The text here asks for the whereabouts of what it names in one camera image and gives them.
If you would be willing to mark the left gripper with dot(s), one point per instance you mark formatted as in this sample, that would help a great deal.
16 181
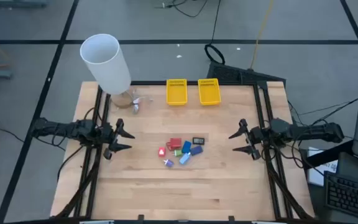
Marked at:
108 135

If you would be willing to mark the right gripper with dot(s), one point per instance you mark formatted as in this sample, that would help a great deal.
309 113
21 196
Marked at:
258 137

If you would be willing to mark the small red white charger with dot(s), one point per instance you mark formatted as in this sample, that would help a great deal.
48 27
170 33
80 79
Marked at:
162 152

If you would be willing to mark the black digital display device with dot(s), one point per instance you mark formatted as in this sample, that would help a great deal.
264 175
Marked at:
198 141

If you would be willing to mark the navy blue power bank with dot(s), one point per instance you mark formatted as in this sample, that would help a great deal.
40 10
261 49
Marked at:
196 150

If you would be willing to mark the purple white wall charger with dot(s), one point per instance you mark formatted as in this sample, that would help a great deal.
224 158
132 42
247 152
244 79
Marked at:
168 163

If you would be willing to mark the red square wall charger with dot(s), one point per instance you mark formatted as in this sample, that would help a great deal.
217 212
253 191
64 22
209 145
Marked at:
175 143

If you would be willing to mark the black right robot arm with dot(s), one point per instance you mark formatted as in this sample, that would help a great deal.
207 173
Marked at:
309 130

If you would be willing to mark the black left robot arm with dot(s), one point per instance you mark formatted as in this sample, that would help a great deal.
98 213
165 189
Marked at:
61 129

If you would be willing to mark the yellow plastic basket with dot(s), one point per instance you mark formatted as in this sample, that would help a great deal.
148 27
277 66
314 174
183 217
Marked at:
176 93
209 93

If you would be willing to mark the light blue multiport charger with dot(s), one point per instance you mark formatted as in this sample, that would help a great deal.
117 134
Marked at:
185 158

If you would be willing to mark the black mesh panel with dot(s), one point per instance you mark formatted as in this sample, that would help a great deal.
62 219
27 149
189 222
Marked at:
228 73

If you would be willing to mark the white cylindrical tube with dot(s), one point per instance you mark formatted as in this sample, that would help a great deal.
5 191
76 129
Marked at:
104 62

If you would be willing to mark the black table clamp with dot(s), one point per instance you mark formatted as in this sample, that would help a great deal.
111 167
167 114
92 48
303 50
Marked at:
140 217
231 218

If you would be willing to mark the white paper sheet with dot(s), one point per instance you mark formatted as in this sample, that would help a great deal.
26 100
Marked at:
317 177

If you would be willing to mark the black desk edge bar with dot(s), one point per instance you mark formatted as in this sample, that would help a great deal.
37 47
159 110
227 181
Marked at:
328 154

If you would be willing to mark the white label strip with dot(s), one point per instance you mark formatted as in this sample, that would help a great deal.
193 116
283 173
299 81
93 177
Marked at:
269 222
96 222

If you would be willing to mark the black computer keyboard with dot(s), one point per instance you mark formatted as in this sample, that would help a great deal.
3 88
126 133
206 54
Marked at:
350 196

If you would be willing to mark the green white wall charger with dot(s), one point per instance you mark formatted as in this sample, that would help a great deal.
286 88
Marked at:
178 153

